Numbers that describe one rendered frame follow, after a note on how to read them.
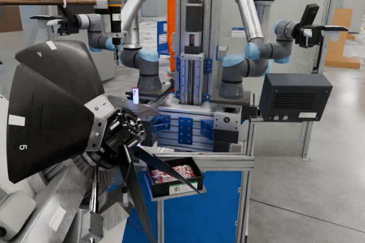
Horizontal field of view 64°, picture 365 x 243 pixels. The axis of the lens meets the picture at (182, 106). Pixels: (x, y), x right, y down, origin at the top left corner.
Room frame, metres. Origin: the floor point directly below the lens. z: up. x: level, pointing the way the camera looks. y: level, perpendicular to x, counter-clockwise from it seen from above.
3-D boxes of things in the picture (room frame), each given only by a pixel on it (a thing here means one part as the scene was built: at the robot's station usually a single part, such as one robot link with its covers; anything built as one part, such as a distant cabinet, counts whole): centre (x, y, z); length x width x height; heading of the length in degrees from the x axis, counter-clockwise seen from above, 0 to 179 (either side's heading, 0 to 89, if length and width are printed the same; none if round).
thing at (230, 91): (1.60, -0.28, 1.09); 0.15 x 0.15 x 0.10
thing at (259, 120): (1.24, -0.43, 1.04); 0.24 x 0.03 x 0.03; 91
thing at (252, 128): (1.23, -0.33, 0.96); 0.03 x 0.03 x 0.20; 1
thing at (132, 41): (1.80, 0.31, 1.41); 0.15 x 0.12 x 0.55; 51
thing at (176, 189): (1.06, 0.03, 0.85); 0.22 x 0.17 x 0.07; 107
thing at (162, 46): (8.31, 0.08, 0.49); 1.27 x 0.88 x 0.98; 155
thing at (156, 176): (1.06, 0.03, 0.84); 0.19 x 0.14 x 0.05; 107
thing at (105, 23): (0.85, 0.20, 1.50); 0.09 x 0.07 x 0.10; 126
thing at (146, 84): (1.71, 0.20, 1.09); 0.15 x 0.15 x 0.10
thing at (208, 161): (1.22, 0.10, 0.82); 0.90 x 0.04 x 0.08; 91
